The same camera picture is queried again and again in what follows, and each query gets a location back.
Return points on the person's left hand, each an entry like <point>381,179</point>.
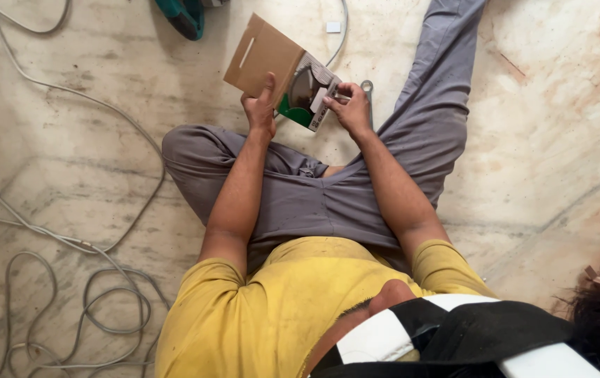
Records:
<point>258,113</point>

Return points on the person's right hand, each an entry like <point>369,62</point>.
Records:
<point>353,115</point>

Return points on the cardboard saw blade package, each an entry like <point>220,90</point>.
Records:
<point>265,52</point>

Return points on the grey metal wrench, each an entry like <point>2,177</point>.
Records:
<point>369,107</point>

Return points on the small white square piece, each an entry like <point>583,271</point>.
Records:
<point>333,27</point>

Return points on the grey trousers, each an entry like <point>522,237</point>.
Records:
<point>305,204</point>

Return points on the green power tool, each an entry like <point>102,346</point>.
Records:
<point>184,18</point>

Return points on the yellow t-shirt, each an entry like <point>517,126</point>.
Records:
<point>258,325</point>

